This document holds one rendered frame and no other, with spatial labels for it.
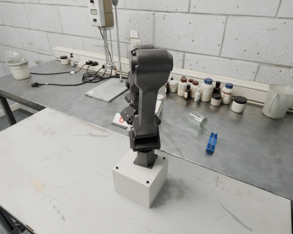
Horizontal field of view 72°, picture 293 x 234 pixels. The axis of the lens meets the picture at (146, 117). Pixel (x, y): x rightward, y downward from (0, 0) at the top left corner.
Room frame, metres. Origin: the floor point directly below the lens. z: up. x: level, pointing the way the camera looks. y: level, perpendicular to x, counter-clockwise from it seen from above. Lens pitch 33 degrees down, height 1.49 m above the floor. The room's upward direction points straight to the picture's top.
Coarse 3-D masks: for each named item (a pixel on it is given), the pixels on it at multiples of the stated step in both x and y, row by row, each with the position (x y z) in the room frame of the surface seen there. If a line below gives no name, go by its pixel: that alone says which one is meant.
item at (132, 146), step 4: (156, 124) 0.50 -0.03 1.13; (132, 128) 0.48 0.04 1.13; (132, 132) 0.47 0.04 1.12; (132, 136) 0.46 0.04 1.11; (132, 140) 0.46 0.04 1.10; (148, 140) 0.49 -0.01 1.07; (152, 140) 0.49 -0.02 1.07; (156, 140) 0.49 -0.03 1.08; (132, 144) 0.45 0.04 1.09; (136, 144) 0.46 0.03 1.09; (140, 144) 0.46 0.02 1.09; (144, 144) 0.46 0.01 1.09; (148, 144) 0.46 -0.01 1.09; (152, 144) 0.46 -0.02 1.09; (156, 144) 0.45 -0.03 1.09; (132, 148) 0.45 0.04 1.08; (136, 148) 0.44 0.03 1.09; (140, 148) 0.44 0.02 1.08; (144, 148) 0.44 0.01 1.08; (148, 148) 0.45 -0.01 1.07; (152, 148) 0.46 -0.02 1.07; (156, 148) 0.46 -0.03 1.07
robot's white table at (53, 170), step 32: (32, 128) 0.79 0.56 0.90; (64, 128) 0.79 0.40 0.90; (96, 128) 0.79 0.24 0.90; (0, 160) 0.57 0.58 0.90; (32, 160) 0.57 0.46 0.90; (64, 160) 0.57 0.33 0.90; (96, 160) 0.57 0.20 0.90; (0, 192) 0.43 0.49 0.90; (32, 192) 0.43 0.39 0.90; (64, 192) 0.43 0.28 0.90; (96, 192) 0.43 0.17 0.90; (160, 192) 0.43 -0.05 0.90; (192, 192) 0.43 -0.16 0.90; (224, 192) 0.43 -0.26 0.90; (256, 192) 0.43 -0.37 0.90; (0, 224) 0.58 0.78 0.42; (32, 224) 0.32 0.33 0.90; (64, 224) 0.32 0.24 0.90; (96, 224) 0.32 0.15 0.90; (128, 224) 0.32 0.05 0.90; (160, 224) 0.32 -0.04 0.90; (192, 224) 0.32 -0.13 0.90; (224, 224) 0.32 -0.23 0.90; (256, 224) 0.32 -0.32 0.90; (288, 224) 0.32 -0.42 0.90
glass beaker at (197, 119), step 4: (192, 112) 0.84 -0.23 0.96; (196, 112) 0.84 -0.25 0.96; (188, 116) 0.83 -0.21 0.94; (192, 116) 0.82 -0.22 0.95; (196, 116) 0.81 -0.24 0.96; (200, 116) 0.81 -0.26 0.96; (204, 116) 0.81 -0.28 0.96; (188, 120) 0.84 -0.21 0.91; (192, 120) 0.81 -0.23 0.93; (196, 120) 0.80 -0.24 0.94; (200, 120) 0.78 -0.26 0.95; (204, 120) 0.79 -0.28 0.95; (208, 120) 0.81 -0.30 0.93; (196, 124) 0.79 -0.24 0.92; (200, 124) 0.78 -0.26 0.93; (204, 124) 0.80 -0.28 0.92
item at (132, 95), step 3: (129, 93) 0.63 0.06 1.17; (132, 93) 0.62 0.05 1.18; (135, 93) 0.61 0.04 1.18; (138, 93) 0.61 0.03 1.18; (132, 96) 0.61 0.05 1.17; (135, 96) 0.60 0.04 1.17; (138, 96) 0.59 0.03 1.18; (132, 99) 0.61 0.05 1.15; (135, 99) 0.59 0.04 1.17; (138, 99) 0.59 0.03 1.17; (132, 102) 0.63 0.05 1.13; (135, 102) 0.59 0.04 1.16; (138, 102) 0.59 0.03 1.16; (135, 105) 0.63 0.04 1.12; (138, 105) 0.62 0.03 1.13
